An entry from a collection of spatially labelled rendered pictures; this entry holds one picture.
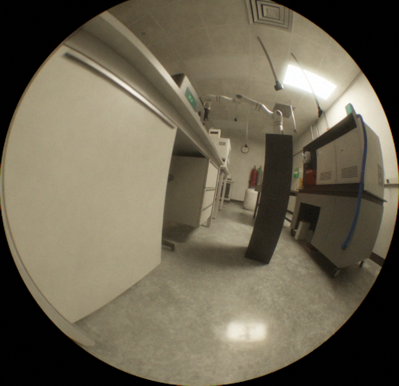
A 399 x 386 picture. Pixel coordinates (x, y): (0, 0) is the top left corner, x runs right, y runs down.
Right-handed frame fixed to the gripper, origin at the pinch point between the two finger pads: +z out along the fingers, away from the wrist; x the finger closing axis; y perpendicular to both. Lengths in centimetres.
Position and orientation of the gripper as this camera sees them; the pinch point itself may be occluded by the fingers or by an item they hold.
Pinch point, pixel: (203, 124)
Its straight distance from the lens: 112.5
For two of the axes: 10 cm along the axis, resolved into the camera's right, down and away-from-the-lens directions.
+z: -1.5, 9.9, 0.4
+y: 3.2, 0.1, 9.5
